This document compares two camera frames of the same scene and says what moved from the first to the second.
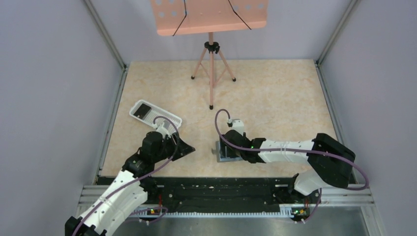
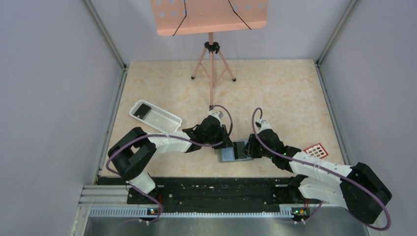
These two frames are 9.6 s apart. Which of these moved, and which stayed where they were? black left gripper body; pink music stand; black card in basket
Moved: black left gripper body
Stayed: black card in basket; pink music stand
